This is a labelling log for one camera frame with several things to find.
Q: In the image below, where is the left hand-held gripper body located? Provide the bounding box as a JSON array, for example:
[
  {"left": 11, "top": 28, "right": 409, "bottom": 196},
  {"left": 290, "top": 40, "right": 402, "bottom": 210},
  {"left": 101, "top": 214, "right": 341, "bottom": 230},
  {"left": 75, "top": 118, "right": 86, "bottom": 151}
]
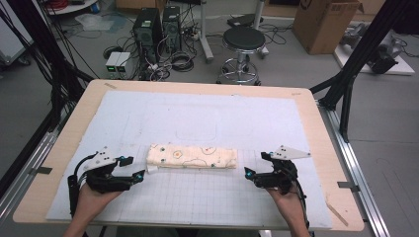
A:
[{"left": 82, "top": 146, "right": 136, "bottom": 194}]

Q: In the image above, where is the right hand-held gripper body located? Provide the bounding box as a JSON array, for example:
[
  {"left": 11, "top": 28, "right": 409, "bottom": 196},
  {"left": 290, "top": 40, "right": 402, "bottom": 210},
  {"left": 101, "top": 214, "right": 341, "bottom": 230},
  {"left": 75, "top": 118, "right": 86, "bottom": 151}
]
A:
[{"left": 253, "top": 144, "right": 312, "bottom": 196}]

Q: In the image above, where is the cream patterned cloth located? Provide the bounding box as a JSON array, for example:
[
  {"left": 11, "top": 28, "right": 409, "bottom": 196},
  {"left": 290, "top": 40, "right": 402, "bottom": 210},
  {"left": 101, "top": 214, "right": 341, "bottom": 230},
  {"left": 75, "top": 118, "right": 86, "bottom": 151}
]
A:
[{"left": 145, "top": 142, "right": 239, "bottom": 175}]

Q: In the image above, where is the person's left hand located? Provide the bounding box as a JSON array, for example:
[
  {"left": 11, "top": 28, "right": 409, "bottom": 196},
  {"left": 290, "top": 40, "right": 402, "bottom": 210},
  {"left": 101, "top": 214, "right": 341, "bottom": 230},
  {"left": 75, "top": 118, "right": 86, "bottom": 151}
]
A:
[{"left": 73, "top": 183, "right": 124, "bottom": 225}]

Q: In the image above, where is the person's right hand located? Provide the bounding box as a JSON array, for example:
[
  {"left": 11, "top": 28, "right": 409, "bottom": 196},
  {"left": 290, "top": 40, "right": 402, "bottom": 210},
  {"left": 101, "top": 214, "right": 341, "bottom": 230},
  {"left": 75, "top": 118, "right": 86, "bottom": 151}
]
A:
[{"left": 266, "top": 187, "right": 306, "bottom": 225}]

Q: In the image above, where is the white gridded mat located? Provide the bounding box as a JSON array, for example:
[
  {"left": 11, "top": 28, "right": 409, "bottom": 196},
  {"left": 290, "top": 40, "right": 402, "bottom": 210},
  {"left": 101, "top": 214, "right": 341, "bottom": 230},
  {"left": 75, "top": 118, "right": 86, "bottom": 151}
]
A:
[{"left": 45, "top": 90, "right": 333, "bottom": 230}]

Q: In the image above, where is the thin wooden stick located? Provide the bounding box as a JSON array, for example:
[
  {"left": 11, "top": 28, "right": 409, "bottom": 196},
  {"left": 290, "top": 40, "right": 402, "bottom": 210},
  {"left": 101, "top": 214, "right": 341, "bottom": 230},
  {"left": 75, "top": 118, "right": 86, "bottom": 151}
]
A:
[{"left": 325, "top": 197, "right": 350, "bottom": 227}]

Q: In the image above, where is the white power supply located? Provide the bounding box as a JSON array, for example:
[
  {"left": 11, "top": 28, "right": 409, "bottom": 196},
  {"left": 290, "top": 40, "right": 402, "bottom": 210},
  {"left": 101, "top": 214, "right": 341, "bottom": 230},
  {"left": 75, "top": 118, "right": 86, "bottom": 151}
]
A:
[
  {"left": 116, "top": 51, "right": 132, "bottom": 79},
  {"left": 105, "top": 51, "right": 123, "bottom": 79}
]

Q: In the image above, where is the black round stool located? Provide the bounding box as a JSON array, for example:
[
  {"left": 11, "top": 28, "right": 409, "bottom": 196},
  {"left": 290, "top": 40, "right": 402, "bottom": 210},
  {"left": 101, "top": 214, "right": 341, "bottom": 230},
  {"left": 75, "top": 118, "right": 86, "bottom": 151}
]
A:
[{"left": 215, "top": 25, "right": 270, "bottom": 87}]

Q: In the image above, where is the large black computer tower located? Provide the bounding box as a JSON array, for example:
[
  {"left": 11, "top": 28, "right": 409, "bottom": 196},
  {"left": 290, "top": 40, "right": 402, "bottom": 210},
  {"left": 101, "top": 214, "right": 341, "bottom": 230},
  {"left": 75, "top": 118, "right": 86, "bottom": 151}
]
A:
[{"left": 132, "top": 7, "right": 164, "bottom": 64}]

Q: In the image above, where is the brown cardboard box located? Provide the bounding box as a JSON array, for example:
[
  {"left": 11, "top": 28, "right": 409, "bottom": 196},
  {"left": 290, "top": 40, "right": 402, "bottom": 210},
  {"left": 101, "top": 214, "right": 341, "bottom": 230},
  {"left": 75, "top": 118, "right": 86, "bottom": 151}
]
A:
[{"left": 292, "top": 0, "right": 364, "bottom": 55}]

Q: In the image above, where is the black device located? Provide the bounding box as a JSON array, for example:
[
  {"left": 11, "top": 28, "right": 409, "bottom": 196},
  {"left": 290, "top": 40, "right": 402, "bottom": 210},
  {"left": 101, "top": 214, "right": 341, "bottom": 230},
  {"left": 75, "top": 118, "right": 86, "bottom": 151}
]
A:
[{"left": 370, "top": 43, "right": 399, "bottom": 75}]

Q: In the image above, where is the clear plastic bag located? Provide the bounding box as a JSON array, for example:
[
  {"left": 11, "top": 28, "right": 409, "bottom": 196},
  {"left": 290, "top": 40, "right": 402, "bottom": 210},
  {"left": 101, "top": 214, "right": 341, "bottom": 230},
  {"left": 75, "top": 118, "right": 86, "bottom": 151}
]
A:
[{"left": 74, "top": 13, "right": 127, "bottom": 33}]

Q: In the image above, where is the flat black case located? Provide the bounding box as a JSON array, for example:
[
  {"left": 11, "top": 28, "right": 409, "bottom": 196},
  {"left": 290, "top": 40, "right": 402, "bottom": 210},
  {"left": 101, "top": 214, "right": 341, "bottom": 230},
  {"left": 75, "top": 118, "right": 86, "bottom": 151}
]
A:
[{"left": 226, "top": 13, "right": 265, "bottom": 29}]

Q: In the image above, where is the white desk leg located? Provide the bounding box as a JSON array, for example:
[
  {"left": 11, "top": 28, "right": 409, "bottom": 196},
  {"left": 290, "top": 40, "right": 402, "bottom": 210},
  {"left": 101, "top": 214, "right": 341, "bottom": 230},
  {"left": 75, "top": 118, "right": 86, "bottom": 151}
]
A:
[{"left": 198, "top": 0, "right": 215, "bottom": 64}]

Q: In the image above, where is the slim black computer tower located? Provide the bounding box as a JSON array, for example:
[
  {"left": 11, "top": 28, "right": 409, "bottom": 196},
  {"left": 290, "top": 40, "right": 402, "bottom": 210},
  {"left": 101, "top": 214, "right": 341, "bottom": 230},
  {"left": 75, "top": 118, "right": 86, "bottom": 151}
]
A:
[{"left": 161, "top": 5, "right": 183, "bottom": 53}]

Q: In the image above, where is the white floor board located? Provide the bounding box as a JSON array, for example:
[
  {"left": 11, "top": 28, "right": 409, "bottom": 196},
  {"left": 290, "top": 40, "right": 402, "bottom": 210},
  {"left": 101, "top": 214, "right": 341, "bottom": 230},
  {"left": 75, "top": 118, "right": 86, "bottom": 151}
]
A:
[{"left": 333, "top": 31, "right": 416, "bottom": 77}]

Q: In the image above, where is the white round table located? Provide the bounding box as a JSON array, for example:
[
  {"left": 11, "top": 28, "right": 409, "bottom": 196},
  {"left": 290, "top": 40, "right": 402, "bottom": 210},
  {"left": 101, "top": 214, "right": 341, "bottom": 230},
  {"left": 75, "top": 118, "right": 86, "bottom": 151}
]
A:
[{"left": 45, "top": 0, "right": 100, "bottom": 16}]

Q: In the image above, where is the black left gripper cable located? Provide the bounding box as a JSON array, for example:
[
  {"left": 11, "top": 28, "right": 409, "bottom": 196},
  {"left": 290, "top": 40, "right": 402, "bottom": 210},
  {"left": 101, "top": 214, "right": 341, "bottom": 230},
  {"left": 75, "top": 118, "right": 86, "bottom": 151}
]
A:
[{"left": 67, "top": 151, "right": 100, "bottom": 219}]

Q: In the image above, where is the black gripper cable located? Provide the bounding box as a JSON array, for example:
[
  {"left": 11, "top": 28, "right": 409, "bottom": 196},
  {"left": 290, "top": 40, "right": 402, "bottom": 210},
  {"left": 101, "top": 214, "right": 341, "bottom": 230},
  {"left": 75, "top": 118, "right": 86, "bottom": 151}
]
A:
[
  {"left": 67, "top": 151, "right": 100, "bottom": 219},
  {"left": 284, "top": 164, "right": 311, "bottom": 230}
]

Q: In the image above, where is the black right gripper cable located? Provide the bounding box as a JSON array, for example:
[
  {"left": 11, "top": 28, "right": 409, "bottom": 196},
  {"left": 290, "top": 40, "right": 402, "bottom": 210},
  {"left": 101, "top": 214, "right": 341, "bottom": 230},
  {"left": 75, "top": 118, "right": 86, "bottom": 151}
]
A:
[{"left": 284, "top": 164, "right": 311, "bottom": 230}]

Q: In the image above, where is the grey metal bracket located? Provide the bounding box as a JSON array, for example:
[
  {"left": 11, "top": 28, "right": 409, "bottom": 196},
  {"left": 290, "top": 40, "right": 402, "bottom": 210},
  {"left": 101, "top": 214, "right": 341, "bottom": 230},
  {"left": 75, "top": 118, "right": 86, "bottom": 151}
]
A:
[
  {"left": 29, "top": 166, "right": 53, "bottom": 176},
  {"left": 337, "top": 181, "right": 361, "bottom": 194}
]

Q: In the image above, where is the aluminium rail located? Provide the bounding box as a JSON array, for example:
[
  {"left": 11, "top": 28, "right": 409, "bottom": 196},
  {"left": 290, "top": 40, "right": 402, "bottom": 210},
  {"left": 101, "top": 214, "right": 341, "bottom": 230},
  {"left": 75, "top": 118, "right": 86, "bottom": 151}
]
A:
[
  {"left": 317, "top": 100, "right": 391, "bottom": 237},
  {"left": 0, "top": 129, "right": 61, "bottom": 225}
]

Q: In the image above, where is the black cable coil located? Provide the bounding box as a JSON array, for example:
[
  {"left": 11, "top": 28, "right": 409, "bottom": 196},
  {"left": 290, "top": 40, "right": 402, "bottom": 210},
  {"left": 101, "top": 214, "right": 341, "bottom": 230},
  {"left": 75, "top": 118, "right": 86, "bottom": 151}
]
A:
[{"left": 170, "top": 51, "right": 196, "bottom": 73}]

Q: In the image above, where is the black metal frame strut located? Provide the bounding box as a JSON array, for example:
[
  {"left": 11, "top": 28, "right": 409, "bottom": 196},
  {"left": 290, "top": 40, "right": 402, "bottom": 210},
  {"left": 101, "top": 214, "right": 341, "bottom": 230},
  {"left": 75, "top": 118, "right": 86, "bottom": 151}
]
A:
[{"left": 309, "top": 0, "right": 413, "bottom": 143}]

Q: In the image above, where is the black frame with cables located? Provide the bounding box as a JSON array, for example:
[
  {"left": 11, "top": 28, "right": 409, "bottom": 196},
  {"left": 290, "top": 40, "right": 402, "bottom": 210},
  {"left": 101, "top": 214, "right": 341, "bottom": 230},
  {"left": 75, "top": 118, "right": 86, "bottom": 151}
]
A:
[{"left": 0, "top": 0, "right": 97, "bottom": 132}]

